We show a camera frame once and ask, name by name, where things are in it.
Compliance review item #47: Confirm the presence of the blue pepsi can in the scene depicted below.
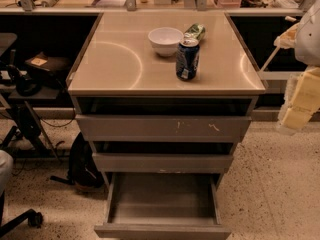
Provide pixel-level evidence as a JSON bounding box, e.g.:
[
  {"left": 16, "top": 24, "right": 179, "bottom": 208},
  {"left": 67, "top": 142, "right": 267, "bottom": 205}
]
[{"left": 176, "top": 38, "right": 200, "bottom": 81}]

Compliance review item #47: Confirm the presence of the grey drawer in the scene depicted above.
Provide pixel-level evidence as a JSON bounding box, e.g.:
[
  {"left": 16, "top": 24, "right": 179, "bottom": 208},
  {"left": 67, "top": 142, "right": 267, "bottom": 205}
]
[
  {"left": 93, "top": 153, "right": 233, "bottom": 173},
  {"left": 76, "top": 115, "right": 251, "bottom": 142},
  {"left": 94, "top": 173, "right": 231, "bottom": 240}
]

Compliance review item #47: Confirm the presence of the middle grey drawer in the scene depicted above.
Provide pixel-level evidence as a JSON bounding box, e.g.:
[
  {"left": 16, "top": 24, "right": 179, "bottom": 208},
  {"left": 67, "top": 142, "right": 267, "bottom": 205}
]
[{"left": 93, "top": 153, "right": 233, "bottom": 173}]

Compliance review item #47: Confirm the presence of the top grey drawer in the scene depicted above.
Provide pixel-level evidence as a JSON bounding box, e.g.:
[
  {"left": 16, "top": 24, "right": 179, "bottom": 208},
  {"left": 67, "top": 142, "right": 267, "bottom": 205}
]
[{"left": 76, "top": 115, "right": 251, "bottom": 142}]

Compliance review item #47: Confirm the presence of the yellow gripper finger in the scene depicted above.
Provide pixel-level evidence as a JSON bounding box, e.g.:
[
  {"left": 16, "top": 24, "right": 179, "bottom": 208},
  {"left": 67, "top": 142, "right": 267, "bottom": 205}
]
[
  {"left": 277, "top": 66, "right": 320, "bottom": 132},
  {"left": 274, "top": 24, "right": 298, "bottom": 49}
]

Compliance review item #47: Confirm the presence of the black backpack on floor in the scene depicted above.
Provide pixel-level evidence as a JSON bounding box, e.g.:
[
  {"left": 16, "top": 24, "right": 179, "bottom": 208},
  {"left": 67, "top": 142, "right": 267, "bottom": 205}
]
[{"left": 50, "top": 133, "right": 104, "bottom": 192}]

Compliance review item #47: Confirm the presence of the green soda can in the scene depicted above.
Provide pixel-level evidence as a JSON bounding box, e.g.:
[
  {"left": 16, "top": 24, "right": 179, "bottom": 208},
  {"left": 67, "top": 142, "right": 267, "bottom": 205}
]
[{"left": 184, "top": 23, "right": 206, "bottom": 41}]

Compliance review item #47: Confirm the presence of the bottom grey drawer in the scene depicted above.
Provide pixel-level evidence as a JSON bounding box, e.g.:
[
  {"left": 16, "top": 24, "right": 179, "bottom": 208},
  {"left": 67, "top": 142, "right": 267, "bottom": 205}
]
[{"left": 94, "top": 173, "right": 231, "bottom": 240}]

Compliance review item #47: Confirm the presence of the dark side desk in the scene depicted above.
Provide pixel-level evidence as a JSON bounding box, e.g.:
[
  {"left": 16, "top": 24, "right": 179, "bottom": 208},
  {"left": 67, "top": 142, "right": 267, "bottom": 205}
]
[{"left": 0, "top": 32, "right": 73, "bottom": 160}]

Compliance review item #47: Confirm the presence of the white stick with cork tip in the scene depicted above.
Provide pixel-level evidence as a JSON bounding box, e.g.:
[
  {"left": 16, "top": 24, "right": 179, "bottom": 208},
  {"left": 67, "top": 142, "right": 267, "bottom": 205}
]
[{"left": 259, "top": 16, "right": 299, "bottom": 73}]

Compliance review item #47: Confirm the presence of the grey drawer cabinet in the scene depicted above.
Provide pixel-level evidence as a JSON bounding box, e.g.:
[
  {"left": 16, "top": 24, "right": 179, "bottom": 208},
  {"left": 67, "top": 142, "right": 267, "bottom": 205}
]
[{"left": 65, "top": 10, "right": 269, "bottom": 192}]

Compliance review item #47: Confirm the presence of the black box with label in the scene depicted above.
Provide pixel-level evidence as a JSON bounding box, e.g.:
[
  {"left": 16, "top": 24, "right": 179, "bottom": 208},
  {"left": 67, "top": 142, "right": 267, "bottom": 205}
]
[{"left": 24, "top": 52, "right": 71, "bottom": 80}]

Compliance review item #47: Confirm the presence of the white bowl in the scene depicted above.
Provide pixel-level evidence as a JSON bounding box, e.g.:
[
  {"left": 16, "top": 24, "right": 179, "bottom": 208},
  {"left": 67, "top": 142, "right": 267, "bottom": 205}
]
[{"left": 148, "top": 27, "right": 183, "bottom": 57}]

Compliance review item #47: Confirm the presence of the black office chair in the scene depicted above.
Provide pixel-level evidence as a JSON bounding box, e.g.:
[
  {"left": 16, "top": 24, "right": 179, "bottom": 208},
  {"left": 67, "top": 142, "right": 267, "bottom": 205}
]
[{"left": 0, "top": 149, "right": 44, "bottom": 238}]

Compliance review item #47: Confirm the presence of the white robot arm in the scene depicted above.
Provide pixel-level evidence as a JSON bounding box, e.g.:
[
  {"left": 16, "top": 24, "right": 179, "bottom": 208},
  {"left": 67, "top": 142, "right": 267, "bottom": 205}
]
[{"left": 274, "top": 0, "right": 320, "bottom": 135}]

